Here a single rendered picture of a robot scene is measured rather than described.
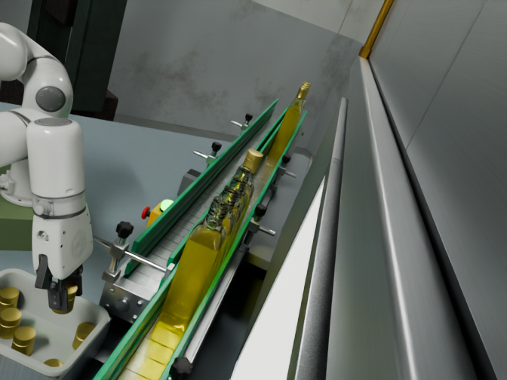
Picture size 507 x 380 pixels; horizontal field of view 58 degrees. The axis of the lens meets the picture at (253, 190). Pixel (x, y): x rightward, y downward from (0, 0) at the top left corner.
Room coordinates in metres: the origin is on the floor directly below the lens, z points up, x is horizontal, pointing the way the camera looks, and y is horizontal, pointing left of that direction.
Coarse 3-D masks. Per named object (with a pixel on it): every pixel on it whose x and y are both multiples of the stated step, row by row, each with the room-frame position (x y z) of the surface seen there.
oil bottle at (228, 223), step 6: (204, 216) 0.72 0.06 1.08; (228, 216) 0.72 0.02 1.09; (234, 216) 0.74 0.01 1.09; (228, 222) 0.71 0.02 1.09; (234, 222) 0.73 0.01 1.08; (228, 228) 0.71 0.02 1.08; (228, 234) 0.71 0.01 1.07; (228, 240) 0.71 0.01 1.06; (222, 252) 0.71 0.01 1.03; (222, 258) 0.75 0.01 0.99; (216, 264) 0.70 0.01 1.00; (216, 270) 0.71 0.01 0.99; (210, 282) 0.71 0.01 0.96; (204, 294) 0.70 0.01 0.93
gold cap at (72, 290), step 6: (66, 282) 0.60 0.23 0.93; (72, 282) 0.60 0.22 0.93; (66, 288) 0.58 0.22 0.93; (72, 288) 0.59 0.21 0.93; (72, 294) 0.58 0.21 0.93; (72, 300) 0.58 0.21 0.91; (72, 306) 0.59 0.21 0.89; (54, 312) 0.57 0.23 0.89; (60, 312) 0.57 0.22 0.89; (66, 312) 0.58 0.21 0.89
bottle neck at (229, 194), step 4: (224, 188) 0.72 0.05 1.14; (228, 188) 0.74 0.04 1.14; (232, 188) 0.74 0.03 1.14; (236, 188) 0.74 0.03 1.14; (224, 192) 0.72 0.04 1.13; (228, 192) 0.72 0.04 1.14; (232, 192) 0.72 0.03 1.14; (236, 192) 0.72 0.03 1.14; (224, 196) 0.72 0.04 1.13; (228, 196) 0.72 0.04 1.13; (232, 196) 0.72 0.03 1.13; (236, 196) 0.72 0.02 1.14; (232, 200) 0.72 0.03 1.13; (236, 200) 0.73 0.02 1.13; (232, 204) 0.72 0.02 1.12; (232, 208) 0.73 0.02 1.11; (228, 212) 0.72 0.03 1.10
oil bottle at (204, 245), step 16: (192, 240) 0.65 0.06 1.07; (208, 240) 0.65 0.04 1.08; (224, 240) 0.68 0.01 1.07; (192, 256) 0.65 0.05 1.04; (208, 256) 0.65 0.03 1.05; (176, 272) 0.65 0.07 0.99; (192, 272) 0.65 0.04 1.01; (208, 272) 0.65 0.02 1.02; (176, 288) 0.65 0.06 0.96; (192, 288) 0.65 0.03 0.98; (176, 304) 0.65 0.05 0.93; (192, 304) 0.65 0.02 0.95; (160, 320) 0.65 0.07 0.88; (176, 320) 0.65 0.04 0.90
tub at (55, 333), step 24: (0, 288) 0.65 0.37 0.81; (24, 288) 0.67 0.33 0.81; (24, 312) 0.66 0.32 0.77; (48, 312) 0.66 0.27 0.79; (72, 312) 0.66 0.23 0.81; (96, 312) 0.66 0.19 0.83; (48, 336) 0.63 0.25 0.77; (72, 336) 0.65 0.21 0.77; (96, 336) 0.60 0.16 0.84; (24, 360) 0.50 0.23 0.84; (72, 360) 0.54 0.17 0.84
